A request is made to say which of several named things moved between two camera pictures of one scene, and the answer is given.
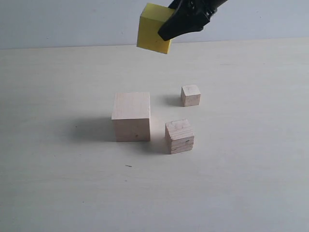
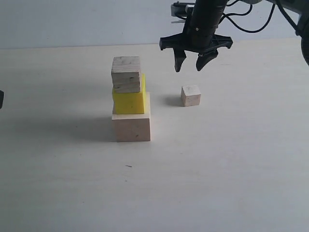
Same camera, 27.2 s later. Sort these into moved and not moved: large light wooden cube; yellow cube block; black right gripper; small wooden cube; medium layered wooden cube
Moved: black right gripper; yellow cube block; medium layered wooden cube
Not moved: large light wooden cube; small wooden cube
